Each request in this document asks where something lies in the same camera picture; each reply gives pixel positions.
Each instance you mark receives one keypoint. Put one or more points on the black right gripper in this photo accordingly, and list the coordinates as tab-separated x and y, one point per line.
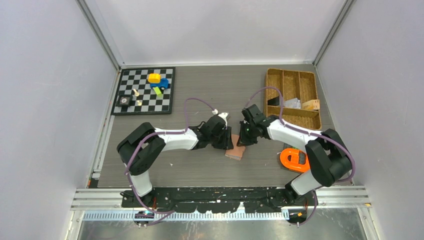
243	140

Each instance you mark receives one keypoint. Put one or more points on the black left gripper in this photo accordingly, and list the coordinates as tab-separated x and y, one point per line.
226	144

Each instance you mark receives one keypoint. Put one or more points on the pink leather card holder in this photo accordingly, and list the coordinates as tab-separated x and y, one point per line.
237	152

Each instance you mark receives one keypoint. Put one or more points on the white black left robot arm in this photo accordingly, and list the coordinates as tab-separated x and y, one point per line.
141	148

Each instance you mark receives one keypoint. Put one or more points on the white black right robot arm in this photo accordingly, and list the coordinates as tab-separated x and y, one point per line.
329	160

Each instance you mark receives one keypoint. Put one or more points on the grey card with stripe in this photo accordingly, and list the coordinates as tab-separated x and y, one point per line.
293	103

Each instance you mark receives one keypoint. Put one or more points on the tan card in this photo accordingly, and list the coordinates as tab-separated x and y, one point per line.
311	105

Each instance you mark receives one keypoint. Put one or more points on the orange horseshoe toy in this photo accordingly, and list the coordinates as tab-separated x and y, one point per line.
294	160

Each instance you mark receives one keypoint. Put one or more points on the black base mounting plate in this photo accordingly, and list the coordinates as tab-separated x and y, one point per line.
216	200

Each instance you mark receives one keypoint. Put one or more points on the woven bamboo organizer tray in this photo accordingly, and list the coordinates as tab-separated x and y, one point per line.
293	84

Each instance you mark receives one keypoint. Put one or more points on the green toy block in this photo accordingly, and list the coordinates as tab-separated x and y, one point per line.
158	91

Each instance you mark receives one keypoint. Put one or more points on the blue toy car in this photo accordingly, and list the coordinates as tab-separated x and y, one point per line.
162	84

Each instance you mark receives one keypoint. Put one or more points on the yellow toy block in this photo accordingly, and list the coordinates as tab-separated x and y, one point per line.
154	78

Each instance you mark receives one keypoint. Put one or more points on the white chess pawn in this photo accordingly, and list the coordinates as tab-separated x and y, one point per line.
135	92

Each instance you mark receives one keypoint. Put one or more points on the black white chessboard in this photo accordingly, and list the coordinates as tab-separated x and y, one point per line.
136	78

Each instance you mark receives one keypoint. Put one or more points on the aluminium frame rail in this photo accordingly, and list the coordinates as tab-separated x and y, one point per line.
106	204

